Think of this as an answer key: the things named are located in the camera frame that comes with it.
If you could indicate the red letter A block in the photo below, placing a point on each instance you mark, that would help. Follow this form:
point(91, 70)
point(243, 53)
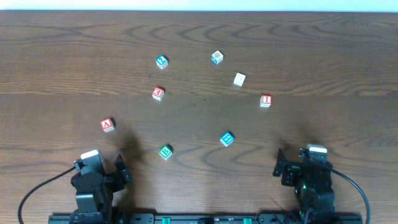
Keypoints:
point(107, 125)

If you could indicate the green letter B block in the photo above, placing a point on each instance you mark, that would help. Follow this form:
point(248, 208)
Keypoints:
point(166, 151)

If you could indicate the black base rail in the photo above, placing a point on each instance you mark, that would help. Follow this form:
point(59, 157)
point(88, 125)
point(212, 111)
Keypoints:
point(262, 218)

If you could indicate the blue-edged picture block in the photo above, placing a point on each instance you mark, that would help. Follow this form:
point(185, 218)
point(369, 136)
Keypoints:
point(217, 57)

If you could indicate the red letter I block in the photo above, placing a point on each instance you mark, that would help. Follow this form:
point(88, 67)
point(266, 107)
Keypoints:
point(266, 101)

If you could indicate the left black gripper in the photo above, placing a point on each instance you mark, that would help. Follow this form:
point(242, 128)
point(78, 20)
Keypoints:
point(117, 177)

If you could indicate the plain white picture block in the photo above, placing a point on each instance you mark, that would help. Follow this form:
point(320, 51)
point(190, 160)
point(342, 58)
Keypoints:
point(239, 79)

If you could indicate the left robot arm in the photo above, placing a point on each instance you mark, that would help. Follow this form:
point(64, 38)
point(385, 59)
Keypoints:
point(95, 207)

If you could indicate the blue number 2 block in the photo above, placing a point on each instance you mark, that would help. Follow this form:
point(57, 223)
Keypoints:
point(162, 61)

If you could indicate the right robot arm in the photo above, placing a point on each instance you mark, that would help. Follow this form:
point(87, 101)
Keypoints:
point(315, 202)

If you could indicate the red letter E block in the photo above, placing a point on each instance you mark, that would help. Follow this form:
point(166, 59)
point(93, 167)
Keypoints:
point(158, 93)

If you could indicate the blue plus sign block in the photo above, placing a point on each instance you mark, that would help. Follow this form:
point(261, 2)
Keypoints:
point(227, 139)

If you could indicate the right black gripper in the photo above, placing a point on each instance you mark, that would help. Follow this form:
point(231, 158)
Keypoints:
point(286, 170)

